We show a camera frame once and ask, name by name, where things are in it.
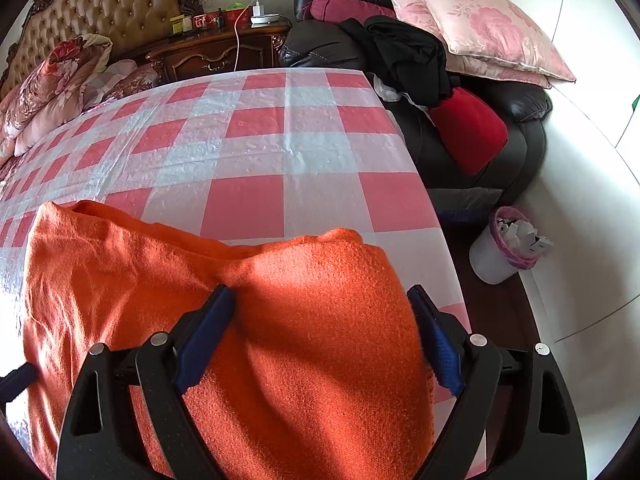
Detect orange pants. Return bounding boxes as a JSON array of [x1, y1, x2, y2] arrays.
[[23, 200, 434, 479]]

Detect black clothing pile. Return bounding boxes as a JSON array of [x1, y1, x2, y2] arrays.
[[338, 15, 452, 108]]

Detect white trash bin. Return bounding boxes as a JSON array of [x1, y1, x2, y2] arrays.
[[469, 206, 553, 285]]

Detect pink pillow stack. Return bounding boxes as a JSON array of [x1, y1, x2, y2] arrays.
[[1, 84, 86, 166]]

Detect red cushion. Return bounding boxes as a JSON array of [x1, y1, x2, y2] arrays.
[[428, 87, 508, 177]]

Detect red white checkered sheet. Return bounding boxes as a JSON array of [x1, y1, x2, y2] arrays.
[[1, 68, 466, 452]]

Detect floral folded quilt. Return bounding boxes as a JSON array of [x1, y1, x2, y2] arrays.
[[1, 34, 113, 139]]

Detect tufted brown headboard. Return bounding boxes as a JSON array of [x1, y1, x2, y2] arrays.
[[1, 0, 203, 94]]

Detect wooden nightstand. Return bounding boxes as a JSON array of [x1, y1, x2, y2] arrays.
[[145, 18, 292, 82]]

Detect pink floral cushion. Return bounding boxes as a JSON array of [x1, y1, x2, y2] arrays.
[[422, 0, 576, 82]]

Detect white charger base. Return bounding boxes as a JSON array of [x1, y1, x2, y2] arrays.
[[250, 0, 280, 27]]

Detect black leather sofa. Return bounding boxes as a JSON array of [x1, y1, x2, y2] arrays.
[[280, 0, 552, 221]]

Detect magenta cushion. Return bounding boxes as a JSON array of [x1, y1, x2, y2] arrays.
[[303, 0, 396, 24]]

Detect white charging cable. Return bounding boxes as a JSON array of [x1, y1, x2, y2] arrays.
[[232, 0, 260, 73]]

